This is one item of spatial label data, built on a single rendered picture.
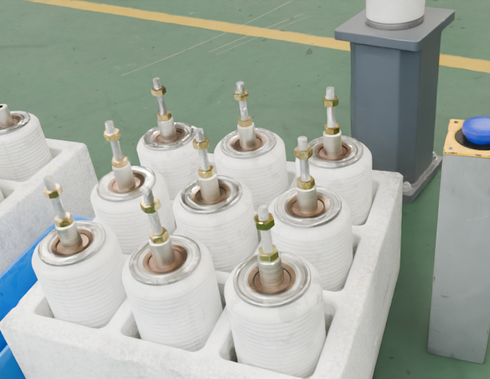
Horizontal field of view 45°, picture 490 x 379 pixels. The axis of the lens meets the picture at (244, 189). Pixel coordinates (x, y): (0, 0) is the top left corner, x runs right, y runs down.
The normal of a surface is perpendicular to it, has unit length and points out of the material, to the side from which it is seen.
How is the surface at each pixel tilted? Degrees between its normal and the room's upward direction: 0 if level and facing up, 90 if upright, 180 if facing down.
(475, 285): 90
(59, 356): 90
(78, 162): 90
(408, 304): 0
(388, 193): 0
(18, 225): 90
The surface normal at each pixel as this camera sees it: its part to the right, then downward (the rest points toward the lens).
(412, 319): -0.12, -0.81
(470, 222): -0.36, 0.57
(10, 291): 0.91, 0.10
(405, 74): 0.13, 0.55
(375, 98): -0.61, 0.51
